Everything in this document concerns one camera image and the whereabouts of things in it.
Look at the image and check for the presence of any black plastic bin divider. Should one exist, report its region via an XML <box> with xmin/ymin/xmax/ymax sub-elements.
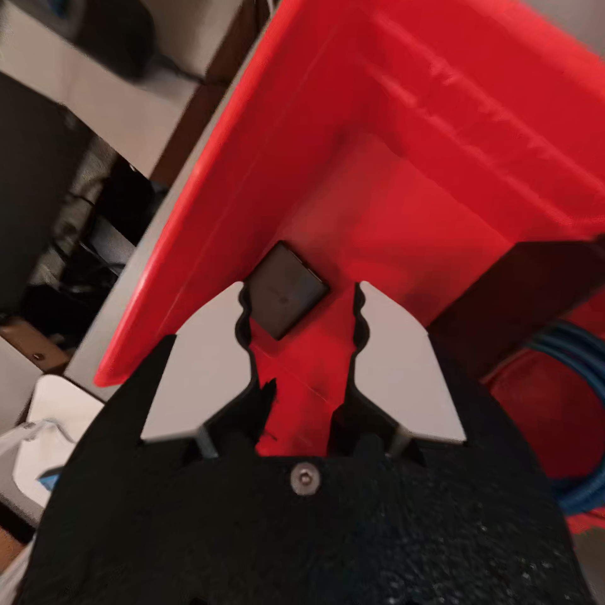
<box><xmin>428</xmin><ymin>240</ymin><xmax>605</xmax><ymax>381</ymax></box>

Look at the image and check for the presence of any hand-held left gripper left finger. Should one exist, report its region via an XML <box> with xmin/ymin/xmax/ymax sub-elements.
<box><xmin>140</xmin><ymin>282</ymin><xmax>279</xmax><ymax>458</ymax></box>

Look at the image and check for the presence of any red storage bin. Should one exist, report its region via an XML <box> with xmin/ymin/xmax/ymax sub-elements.
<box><xmin>94</xmin><ymin>0</ymin><xmax>605</xmax><ymax>535</ymax></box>

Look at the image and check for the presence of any white round table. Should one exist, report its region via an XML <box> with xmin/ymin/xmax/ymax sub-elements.
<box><xmin>12</xmin><ymin>376</ymin><xmax>105</xmax><ymax>509</ymax></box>

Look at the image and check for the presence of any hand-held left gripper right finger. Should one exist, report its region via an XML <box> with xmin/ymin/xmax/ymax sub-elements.
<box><xmin>327</xmin><ymin>281</ymin><xmax>468</xmax><ymax>458</ymax></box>

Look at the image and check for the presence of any black ethernet adapter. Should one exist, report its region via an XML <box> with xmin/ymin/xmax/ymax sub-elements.
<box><xmin>246</xmin><ymin>241</ymin><xmax>331</xmax><ymax>342</ymax></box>

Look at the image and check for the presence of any blue ethernet cable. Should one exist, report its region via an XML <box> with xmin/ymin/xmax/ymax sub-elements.
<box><xmin>525</xmin><ymin>319</ymin><xmax>605</xmax><ymax>516</ymax></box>

